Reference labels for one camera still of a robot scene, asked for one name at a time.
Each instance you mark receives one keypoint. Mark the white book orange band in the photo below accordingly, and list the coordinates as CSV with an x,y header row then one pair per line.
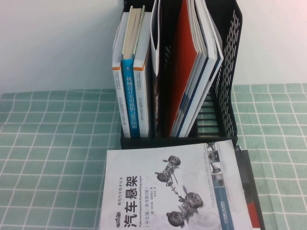
x,y
120,95
141,107

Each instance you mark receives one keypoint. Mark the curved white black magazine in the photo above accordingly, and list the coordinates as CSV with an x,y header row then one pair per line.
x,y
154,60

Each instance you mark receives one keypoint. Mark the black plastic book holder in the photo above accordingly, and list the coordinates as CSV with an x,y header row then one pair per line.
x,y
144,143

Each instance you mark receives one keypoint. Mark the blue spine book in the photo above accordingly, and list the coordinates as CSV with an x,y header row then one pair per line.
x,y
130,95

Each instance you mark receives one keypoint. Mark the dark cover magazine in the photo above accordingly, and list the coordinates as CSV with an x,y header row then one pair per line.
x,y
249,182

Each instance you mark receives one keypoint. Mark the green checked tablecloth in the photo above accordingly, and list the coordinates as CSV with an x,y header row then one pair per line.
x,y
48,143

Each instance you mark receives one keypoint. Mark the white car suspension book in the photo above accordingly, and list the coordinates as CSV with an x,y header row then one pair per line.
x,y
168,191

